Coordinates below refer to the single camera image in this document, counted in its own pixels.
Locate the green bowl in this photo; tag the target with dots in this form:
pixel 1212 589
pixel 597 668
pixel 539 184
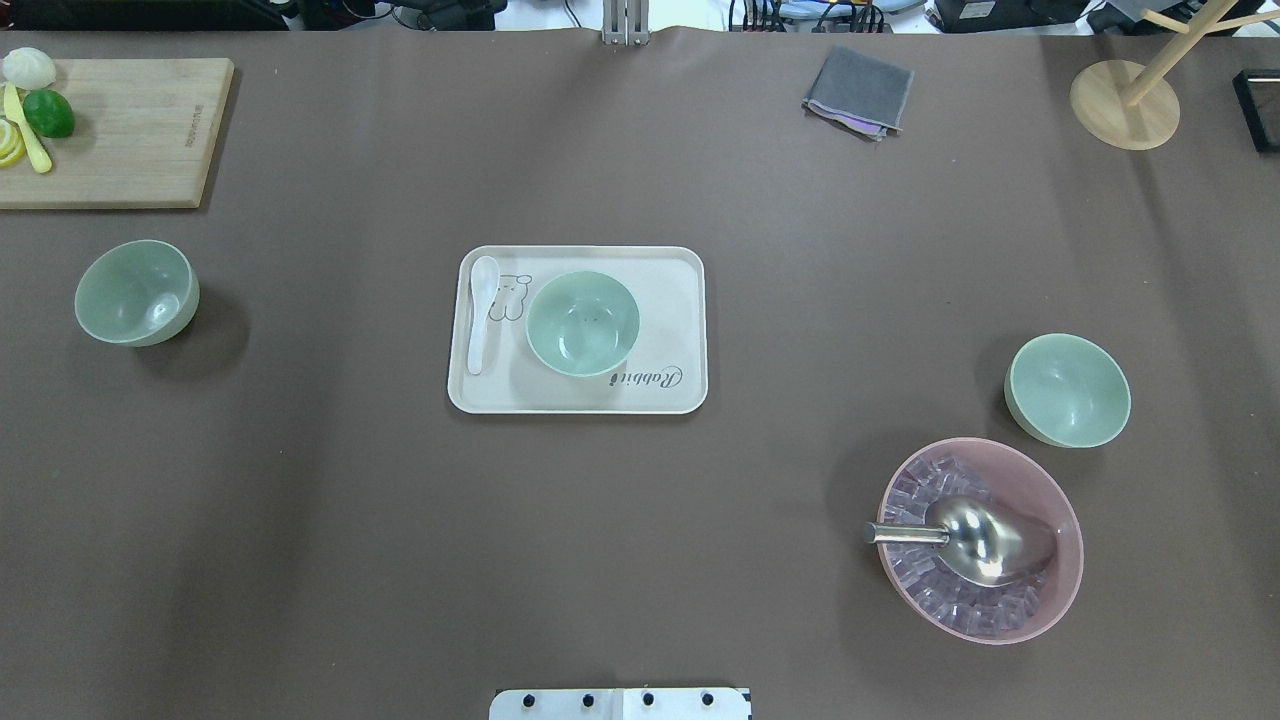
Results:
pixel 138 294
pixel 1067 392
pixel 583 324

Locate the green lime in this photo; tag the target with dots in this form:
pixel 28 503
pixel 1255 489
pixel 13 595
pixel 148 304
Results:
pixel 49 113

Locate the black box at right edge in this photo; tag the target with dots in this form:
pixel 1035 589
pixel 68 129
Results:
pixel 1257 91

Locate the white rabbit tray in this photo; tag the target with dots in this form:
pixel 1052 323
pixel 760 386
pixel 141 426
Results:
pixel 667 373

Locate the wooden cutting board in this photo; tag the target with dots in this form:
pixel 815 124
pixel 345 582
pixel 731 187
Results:
pixel 146 134

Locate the green bowl on tray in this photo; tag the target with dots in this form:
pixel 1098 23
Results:
pixel 583 324

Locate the wooden stand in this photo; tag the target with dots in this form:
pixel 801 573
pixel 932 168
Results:
pixel 1129 105

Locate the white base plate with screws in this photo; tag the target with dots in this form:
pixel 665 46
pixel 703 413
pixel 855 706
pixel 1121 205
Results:
pixel 623 703

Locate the grey folded cloth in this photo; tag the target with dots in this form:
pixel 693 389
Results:
pixel 864 94

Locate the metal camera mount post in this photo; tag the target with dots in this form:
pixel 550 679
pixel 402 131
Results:
pixel 625 22

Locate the white garlic bulb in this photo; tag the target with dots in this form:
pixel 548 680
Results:
pixel 29 68

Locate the metal ice scoop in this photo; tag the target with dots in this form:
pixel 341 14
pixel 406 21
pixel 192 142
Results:
pixel 983 543

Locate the yellow plastic knife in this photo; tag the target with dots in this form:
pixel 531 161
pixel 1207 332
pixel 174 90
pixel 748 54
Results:
pixel 36 153

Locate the clear ice cubes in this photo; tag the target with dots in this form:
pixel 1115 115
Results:
pixel 942 594

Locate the pink bowl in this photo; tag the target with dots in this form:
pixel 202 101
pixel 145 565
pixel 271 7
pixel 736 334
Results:
pixel 1020 484

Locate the lemon slices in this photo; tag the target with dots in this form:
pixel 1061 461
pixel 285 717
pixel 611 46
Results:
pixel 12 144

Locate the white ceramic spoon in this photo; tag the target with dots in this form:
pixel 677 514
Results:
pixel 483 285

